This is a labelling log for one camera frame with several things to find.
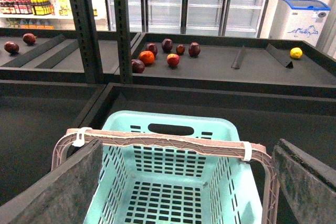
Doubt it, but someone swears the dark metal rack post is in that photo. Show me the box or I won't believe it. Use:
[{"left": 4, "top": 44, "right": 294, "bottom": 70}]
[
  {"left": 70, "top": 0, "right": 103, "bottom": 84},
  {"left": 113, "top": 0, "right": 132, "bottom": 84}
]

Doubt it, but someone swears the glass door refrigerator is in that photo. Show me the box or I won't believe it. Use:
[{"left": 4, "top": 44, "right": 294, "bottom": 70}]
[{"left": 102, "top": 0, "right": 276, "bottom": 39}]

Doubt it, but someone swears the dark red apple right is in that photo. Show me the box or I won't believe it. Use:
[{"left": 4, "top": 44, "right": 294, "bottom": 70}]
[{"left": 188, "top": 42, "right": 201, "bottom": 57}]

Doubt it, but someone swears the white zip tie right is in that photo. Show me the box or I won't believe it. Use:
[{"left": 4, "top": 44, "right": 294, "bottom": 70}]
[{"left": 242, "top": 141, "right": 253, "bottom": 162}]

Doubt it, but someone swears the dark red apple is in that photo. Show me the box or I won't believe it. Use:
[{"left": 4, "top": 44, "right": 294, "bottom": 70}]
[
  {"left": 131, "top": 59, "right": 145, "bottom": 73},
  {"left": 146, "top": 43, "right": 158, "bottom": 57},
  {"left": 188, "top": 42, "right": 201, "bottom": 57}
]

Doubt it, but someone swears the white chest freezer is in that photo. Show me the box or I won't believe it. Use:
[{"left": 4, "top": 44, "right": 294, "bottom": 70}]
[{"left": 269, "top": 0, "right": 331, "bottom": 46}]

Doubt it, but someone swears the dark red apple front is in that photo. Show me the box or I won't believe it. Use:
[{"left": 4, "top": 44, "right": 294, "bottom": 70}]
[{"left": 131, "top": 59, "right": 145, "bottom": 73}]

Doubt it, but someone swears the small dark red fruit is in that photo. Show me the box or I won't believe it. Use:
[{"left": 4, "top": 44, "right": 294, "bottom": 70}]
[{"left": 176, "top": 44, "right": 185, "bottom": 55}]

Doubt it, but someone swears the light blue plastic basket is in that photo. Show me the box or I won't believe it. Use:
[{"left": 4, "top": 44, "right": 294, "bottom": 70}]
[{"left": 83, "top": 110, "right": 264, "bottom": 224}]

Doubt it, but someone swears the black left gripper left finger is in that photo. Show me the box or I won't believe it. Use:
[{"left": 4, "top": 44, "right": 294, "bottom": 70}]
[{"left": 1, "top": 140, "right": 103, "bottom": 223}]

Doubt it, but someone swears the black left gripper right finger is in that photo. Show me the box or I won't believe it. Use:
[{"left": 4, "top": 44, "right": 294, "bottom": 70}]
[{"left": 272, "top": 139, "right": 335, "bottom": 223}]

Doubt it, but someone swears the orange fruit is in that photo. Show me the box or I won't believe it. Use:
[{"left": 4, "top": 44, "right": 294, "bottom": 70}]
[{"left": 139, "top": 50, "right": 155, "bottom": 65}]

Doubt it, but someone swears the dark purple apple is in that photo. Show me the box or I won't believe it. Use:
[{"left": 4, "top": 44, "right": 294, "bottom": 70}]
[{"left": 162, "top": 38, "right": 173, "bottom": 53}]

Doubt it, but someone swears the white zip tie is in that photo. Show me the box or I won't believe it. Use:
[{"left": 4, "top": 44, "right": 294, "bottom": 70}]
[
  {"left": 242, "top": 141, "right": 253, "bottom": 162},
  {"left": 72, "top": 127, "right": 92, "bottom": 147}
]

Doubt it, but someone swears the dark fruit upper left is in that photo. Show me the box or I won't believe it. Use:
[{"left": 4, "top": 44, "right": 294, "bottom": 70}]
[{"left": 23, "top": 33, "right": 36, "bottom": 46}]

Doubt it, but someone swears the black shelf divider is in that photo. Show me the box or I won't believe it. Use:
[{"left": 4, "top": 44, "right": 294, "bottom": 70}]
[
  {"left": 231, "top": 46, "right": 246, "bottom": 69},
  {"left": 266, "top": 44, "right": 293, "bottom": 69}
]

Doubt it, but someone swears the black display tray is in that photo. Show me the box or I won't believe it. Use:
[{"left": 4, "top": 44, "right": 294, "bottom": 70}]
[{"left": 131, "top": 33, "right": 335, "bottom": 99}]

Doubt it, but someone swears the yellow lemon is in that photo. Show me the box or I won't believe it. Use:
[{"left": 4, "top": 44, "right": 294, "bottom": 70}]
[{"left": 290, "top": 47, "right": 303, "bottom": 59}]

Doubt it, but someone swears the stocked grocery shelf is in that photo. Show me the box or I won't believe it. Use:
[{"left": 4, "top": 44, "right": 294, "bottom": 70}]
[{"left": 1, "top": 0, "right": 75, "bottom": 30}]

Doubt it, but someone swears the white zip tie left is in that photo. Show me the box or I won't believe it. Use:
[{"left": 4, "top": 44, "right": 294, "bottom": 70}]
[{"left": 72, "top": 127, "right": 92, "bottom": 147}]

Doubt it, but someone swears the black shelf divider right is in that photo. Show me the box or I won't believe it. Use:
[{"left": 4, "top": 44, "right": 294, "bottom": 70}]
[{"left": 266, "top": 44, "right": 293, "bottom": 69}]

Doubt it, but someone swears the dark fruit far left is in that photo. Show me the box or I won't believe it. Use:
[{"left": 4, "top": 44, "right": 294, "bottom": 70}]
[{"left": 4, "top": 41, "right": 19, "bottom": 54}]

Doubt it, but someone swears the brown basket handle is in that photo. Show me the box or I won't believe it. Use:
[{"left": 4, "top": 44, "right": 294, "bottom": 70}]
[{"left": 51, "top": 129, "right": 280, "bottom": 223}]

